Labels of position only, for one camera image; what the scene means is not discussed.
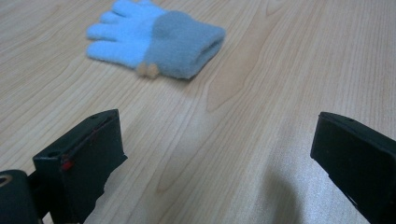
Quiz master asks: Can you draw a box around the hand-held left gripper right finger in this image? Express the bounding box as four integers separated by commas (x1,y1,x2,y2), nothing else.
310,111,396,224

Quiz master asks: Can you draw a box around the blue knit glove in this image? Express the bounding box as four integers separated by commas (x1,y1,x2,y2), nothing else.
86,0,227,80

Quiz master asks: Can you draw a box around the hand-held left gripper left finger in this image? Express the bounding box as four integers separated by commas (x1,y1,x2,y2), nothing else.
32,108,129,224

